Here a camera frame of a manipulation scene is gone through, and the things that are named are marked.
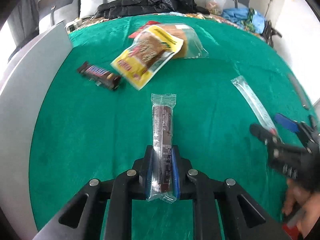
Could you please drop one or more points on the dark chocolate bar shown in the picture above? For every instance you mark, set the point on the dark chocolate bar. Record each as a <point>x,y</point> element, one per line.
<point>100,76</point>

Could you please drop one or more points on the clear plastic bag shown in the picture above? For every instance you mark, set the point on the clear plastic bag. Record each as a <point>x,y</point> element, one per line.
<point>215,6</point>

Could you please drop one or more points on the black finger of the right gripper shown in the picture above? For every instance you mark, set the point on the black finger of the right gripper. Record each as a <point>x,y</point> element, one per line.
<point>263,135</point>
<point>287,123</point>

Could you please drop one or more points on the bread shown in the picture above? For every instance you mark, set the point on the bread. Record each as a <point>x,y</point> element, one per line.
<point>192,47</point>

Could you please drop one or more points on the right hand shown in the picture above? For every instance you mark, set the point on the right hand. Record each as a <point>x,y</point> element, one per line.
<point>309,201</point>

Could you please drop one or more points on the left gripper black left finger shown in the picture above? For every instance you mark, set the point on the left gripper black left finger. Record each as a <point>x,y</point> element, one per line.
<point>102,209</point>

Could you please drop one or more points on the blue cloth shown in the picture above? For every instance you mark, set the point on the blue cloth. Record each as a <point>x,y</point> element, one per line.
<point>247,18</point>

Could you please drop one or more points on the long clear snack bar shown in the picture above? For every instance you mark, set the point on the long clear snack bar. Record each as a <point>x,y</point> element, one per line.
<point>255,104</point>

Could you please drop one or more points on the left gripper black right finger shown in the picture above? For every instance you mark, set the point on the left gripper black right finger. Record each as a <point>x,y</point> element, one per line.
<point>221,209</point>

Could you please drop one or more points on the red long snack packet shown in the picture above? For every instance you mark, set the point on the red long snack packet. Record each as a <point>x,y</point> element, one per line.
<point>136,33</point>

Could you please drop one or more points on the grey cushion far left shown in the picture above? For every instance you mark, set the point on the grey cushion far left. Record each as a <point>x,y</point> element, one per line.
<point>60,11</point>

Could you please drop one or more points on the grey curtain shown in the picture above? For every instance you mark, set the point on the grey curtain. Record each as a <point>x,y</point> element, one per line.
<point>24,22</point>

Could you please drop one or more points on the grey white board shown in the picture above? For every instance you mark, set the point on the grey white board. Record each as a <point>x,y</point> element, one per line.
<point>24,83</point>

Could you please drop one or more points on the dark bag with straps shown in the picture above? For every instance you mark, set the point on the dark bag with straps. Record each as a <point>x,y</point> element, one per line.
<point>269,32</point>

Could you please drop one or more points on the black jacket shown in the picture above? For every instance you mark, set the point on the black jacket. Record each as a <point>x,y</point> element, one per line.
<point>125,8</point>

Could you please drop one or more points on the brown snack bar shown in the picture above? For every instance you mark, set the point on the brown snack bar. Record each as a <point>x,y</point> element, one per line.
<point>161,178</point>

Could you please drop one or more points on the yellow dried tofu packet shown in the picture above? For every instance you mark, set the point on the yellow dried tofu packet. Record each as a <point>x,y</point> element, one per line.
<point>151,49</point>

